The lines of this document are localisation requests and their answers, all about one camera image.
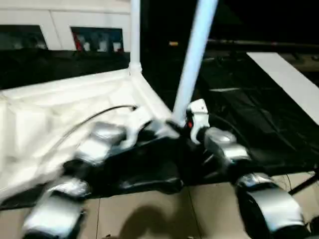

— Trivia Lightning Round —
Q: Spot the white plastic table leg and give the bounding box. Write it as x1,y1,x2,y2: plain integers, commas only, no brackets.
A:
171,0,220,125
129,0,143,76

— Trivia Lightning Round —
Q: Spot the white plastic table top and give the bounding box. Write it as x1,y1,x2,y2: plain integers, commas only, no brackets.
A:
0,66,180,203

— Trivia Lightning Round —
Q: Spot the black work mat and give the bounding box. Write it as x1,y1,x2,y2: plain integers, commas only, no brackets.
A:
0,44,319,210

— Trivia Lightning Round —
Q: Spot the black case with yellow label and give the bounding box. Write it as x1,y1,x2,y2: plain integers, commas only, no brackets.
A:
132,0,207,55

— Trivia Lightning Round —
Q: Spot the black metal rod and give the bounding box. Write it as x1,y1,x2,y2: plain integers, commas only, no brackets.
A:
206,39,319,48

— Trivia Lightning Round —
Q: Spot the white flat board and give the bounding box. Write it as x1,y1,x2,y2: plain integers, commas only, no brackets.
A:
246,51,319,118

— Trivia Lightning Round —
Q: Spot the black metal table strut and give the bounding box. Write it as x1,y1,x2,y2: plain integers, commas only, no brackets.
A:
290,171,319,195

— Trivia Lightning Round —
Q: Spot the white cabinet with glass doors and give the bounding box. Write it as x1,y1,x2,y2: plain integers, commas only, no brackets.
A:
0,0,133,53

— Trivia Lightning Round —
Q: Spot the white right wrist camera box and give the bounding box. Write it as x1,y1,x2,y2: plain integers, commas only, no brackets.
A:
186,98,210,145

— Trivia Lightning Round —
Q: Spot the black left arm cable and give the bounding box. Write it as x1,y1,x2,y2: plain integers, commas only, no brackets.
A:
56,105,138,150

